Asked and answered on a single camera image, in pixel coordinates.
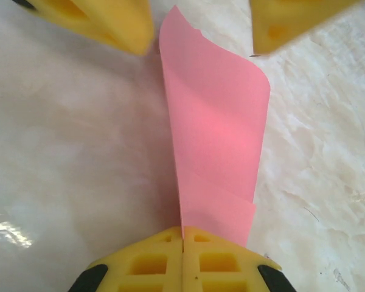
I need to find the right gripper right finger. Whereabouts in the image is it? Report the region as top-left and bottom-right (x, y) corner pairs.
(183, 226), (283, 292)

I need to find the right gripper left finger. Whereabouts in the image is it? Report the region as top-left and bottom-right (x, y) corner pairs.
(74, 226), (183, 292)

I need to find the pink paper sheet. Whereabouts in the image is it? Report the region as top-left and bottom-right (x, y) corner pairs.
(158, 4), (271, 247)

